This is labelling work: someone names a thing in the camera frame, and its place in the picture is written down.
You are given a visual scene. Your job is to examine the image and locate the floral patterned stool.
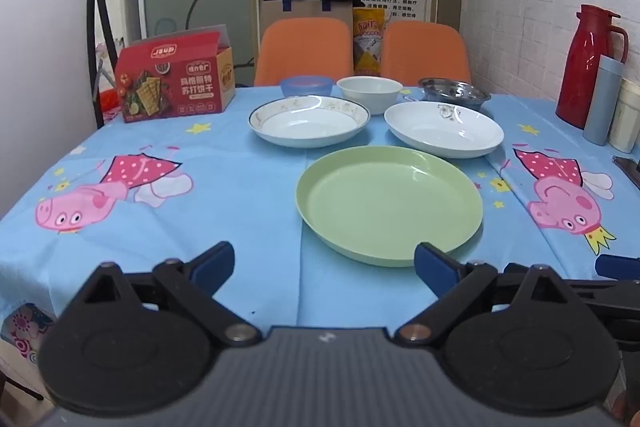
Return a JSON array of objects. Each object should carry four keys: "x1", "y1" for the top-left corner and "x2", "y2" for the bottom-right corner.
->
[{"x1": 0, "y1": 302, "x2": 57, "y2": 365}]

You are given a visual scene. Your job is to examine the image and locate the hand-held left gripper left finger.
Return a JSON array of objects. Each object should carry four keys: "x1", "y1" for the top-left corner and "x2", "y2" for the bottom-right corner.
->
[{"x1": 82, "y1": 241, "x2": 263, "y2": 348}]

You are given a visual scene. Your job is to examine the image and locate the yellow packet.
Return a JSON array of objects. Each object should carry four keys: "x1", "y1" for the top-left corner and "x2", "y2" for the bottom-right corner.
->
[{"x1": 352, "y1": 7, "x2": 389, "y2": 78}]

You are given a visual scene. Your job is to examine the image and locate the red cracker box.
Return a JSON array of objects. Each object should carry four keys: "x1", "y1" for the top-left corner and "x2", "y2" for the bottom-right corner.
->
[{"x1": 114, "y1": 25, "x2": 237, "y2": 122}]

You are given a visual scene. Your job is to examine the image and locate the white plate with patterned rim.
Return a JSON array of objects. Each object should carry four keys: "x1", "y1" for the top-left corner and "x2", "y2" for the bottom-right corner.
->
[{"x1": 248, "y1": 95, "x2": 372, "y2": 149}]

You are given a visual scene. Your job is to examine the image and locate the red plastic bag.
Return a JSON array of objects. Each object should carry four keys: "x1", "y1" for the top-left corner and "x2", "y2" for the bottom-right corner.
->
[{"x1": 97, "y1": 89, "x2": 122, "y2": 118}]

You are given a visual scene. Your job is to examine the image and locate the white bowl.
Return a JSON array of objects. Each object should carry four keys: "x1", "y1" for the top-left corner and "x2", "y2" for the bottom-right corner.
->
[{"x1": 336, "y1": 76, "x2": 403, "y2": 116}]

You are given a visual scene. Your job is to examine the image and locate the white plate with cartoon print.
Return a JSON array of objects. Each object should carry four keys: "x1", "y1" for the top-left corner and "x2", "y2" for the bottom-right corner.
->
[{"x1": 384, "y1": 101, "x2": 505, "y2": 159}]

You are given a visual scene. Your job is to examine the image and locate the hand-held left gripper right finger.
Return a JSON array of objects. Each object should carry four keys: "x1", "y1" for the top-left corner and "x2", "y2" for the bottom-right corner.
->
[{"x1": 395, "y1": 242, "x2": 570, "y2": 348}]

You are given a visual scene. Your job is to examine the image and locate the dark phone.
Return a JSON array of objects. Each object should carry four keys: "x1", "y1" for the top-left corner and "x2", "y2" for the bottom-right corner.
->
[{"x1": 612, "y1": 155, "x2": 640, "y2": 188}]

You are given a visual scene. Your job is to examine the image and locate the blue cartoon tablecloth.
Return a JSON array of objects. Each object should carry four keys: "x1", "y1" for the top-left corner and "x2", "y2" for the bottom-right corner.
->
[{"x1": 0, "y1": 84, "x2": 640, "y2": 358}]

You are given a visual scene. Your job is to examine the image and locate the blue translucent bowl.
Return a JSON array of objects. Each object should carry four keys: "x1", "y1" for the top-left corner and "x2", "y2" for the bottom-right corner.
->
[{"x1": 279, "y1": 75, "x2": 334, "y2": 98}]

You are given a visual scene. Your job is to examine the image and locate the grey-blue tumbler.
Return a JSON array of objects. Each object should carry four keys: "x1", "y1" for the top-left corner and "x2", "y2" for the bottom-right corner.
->
[{"x1": 583, "y1": 54, "x2": 626, "y2": 146}]

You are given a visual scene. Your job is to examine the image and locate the stainless steel bowl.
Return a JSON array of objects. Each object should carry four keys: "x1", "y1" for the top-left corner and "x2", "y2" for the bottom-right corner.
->
[{"x1": 418, "y1": 77, "x2": 492, "y2": 110}]

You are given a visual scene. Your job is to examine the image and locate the cream cup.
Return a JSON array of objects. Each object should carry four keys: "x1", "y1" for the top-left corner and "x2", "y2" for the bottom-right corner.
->
[{"x1": 608, "y1": 77, "x2": 640, "y2": 154}]

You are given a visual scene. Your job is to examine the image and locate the brown cardboard box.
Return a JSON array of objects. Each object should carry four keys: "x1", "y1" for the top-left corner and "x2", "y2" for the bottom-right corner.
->
[{"x1": 258, "y1": 0, "x2": 354, "y2": 54}]

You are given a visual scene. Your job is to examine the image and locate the red thermos jug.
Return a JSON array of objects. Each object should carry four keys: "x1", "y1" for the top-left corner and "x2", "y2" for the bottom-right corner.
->
[{"x1": 555, "y1": 4, "x2": 630, "y2": 130}]

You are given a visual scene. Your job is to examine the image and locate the green plate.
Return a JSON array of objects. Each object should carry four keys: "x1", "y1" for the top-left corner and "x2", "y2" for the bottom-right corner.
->
[{"x1": 295, "y1": 146, "x2": 484, "y2": 268}]

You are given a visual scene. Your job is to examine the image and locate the orange chair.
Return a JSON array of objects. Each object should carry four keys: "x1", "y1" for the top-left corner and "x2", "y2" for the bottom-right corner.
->
[
  {"x1": 254, "y1": 18, "x2": 355, "y2": 88},
  {"x1": 381, "y1": 21, "x2": 472, "y2": 88}
]

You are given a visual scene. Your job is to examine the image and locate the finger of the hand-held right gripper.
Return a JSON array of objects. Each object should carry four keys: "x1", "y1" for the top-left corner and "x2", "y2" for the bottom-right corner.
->
[
  {"x1": 570, "y1": 253, "x2": 640, "y2": 304},
  {"x1": 587, "y1": 303, "x2": 640, "y2": 354}
]

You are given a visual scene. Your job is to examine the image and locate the black metal stand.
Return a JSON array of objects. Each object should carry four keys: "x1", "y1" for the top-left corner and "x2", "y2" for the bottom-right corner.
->
[{"x1": 87, "y1": 0, "x2": 123, "y2": 130}]

